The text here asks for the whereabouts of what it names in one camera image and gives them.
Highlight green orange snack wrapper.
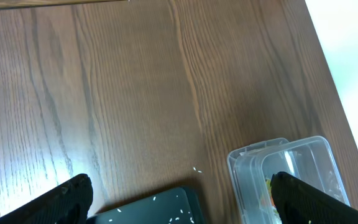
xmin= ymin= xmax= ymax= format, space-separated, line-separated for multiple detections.
xmin=260 ymin=177 xmax=277 ymax=213

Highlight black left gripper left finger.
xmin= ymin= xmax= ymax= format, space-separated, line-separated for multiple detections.
xmin=0 ymin=174 xmax=93 ymax=224

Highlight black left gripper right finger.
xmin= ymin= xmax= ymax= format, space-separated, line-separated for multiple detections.
xmin=270 ymin=172 xmax=358 ymax=224

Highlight black waste tray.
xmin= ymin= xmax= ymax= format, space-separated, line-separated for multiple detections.
xmin=86 ymin=187 xmax=205 ymax=224

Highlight clear plastic waste bin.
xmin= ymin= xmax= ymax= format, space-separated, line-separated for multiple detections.
xmin=227 ymin=136 xmax=349 ymax=223

